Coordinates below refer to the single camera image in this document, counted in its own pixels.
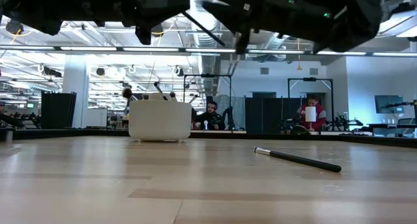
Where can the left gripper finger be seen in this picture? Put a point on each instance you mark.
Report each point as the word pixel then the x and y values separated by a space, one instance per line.
pixel 166 2

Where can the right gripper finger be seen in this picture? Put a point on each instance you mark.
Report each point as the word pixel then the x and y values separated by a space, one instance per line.
pixel 228 6

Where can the round dark head makeup brush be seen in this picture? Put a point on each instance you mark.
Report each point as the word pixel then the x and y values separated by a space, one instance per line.
pixel 127 93

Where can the long silver ferrule makeup brush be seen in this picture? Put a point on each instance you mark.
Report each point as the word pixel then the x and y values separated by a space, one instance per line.
pixel 172 94

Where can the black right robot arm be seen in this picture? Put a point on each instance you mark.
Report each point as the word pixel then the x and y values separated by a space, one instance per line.
pixel 355 22

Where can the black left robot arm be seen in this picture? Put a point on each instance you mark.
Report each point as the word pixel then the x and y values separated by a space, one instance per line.
pixel 49 6

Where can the ceiling strip light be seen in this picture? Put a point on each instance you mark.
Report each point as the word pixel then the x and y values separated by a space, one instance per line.
pixel 88 48
pixel 210 50
pixel 342 53
pixel 151 49
pixel 277 51
pixel 26 47
pixel 394 54

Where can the black room partition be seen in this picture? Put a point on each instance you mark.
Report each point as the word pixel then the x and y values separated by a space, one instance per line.
pixel 58 110
pixel 267 113

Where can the white cylinder shade lamp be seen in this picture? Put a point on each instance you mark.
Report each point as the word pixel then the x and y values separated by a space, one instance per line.
pixel 310 114

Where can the person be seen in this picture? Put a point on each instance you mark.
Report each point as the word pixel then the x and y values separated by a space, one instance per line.
pixel 210 118
pixel 318 115

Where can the cream round compartment organizer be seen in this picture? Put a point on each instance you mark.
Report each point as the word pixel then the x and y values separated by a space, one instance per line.
pixel 159 123

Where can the silver ventilation duct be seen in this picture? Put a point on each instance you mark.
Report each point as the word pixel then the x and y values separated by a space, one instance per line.
pixel 208 64

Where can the black overhead rig frame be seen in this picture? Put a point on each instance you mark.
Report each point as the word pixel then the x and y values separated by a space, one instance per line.
pixel 208 75
pixel 309 79

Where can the wall monitor screen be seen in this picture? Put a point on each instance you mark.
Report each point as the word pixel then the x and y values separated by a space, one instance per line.
pixel 389 103

